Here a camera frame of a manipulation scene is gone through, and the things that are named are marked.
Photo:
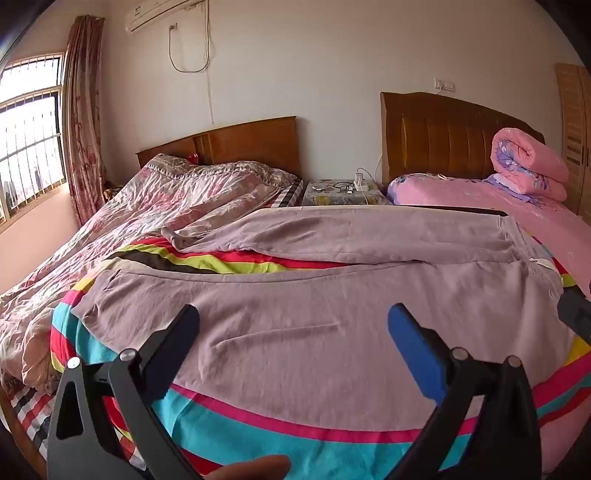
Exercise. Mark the black eyeglasses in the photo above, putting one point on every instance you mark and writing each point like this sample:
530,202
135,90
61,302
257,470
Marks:
345,183

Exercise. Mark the person's left hand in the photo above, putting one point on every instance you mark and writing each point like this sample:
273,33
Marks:
254,468

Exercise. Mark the striped colourful blanket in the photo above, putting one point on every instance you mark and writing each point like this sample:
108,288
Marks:
258,438

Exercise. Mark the nightstand with floral cloth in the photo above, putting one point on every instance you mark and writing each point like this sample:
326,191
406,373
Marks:
323,198

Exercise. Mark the padded wooden headboard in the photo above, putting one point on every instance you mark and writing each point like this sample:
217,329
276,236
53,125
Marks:
438,138

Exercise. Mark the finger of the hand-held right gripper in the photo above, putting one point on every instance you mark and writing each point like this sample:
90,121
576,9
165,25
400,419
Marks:
575,314

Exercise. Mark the white air conditioner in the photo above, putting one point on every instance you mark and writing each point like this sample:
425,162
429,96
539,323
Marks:
152,16

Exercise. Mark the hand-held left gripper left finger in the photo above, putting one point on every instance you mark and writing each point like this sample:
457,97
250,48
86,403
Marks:
181,331

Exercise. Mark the white wall socket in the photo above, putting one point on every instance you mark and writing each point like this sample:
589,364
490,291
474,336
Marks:
445,84

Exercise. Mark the white power strip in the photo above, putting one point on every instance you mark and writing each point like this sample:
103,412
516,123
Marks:
360,184

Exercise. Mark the thin white wall conduit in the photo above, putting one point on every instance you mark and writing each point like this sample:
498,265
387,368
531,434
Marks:
211,101

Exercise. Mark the pink floral pillow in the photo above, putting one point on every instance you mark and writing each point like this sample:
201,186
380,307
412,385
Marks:
406,187

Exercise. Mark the pink bed sheet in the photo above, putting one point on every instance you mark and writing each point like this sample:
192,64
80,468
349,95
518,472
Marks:
485,196

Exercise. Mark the pink floral curtain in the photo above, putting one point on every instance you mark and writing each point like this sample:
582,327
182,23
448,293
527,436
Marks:
85,115

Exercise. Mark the purple pants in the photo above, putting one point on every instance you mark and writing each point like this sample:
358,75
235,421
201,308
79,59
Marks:
300,323

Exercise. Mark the crumpled pink floral quilt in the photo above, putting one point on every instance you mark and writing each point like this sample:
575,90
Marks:
138,207

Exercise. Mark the rolled pink floral quilt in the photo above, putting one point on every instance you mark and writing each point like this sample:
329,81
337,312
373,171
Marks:
531,157

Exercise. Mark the plaid bed sheet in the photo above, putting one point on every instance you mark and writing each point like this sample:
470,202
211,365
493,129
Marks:
27,410

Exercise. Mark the barred window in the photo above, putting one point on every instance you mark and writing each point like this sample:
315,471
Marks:
32,138

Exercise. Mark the plain wooden headboard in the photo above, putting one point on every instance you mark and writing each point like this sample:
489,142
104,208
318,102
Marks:
249,143

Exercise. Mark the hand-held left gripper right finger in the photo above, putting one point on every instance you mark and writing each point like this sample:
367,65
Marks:
411,341

